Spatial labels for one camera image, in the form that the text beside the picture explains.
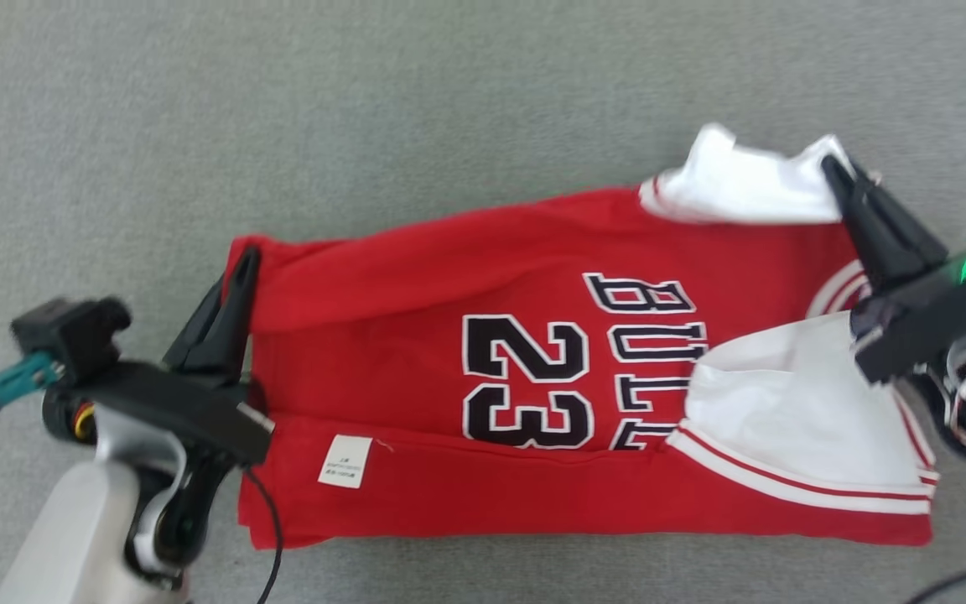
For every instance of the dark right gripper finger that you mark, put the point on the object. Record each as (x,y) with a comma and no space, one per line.
(860,226)
(906,239)

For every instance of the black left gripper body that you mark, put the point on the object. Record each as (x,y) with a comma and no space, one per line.
(173,407)

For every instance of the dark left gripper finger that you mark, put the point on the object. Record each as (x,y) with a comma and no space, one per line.
(202,335)
(238,319)

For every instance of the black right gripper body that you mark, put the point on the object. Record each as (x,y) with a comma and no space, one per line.
(936,319)

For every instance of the red basketball jersey number 23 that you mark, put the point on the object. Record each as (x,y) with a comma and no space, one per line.
(416,268)

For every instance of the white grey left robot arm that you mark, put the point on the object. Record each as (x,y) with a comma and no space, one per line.
(80,520)

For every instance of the grey fabric sofa cushion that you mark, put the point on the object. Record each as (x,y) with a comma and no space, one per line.
(366,126)

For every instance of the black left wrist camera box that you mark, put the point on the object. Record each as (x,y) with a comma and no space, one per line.
(68,331)

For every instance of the teal left camera connector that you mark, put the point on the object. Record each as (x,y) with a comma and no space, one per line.
(13,386)

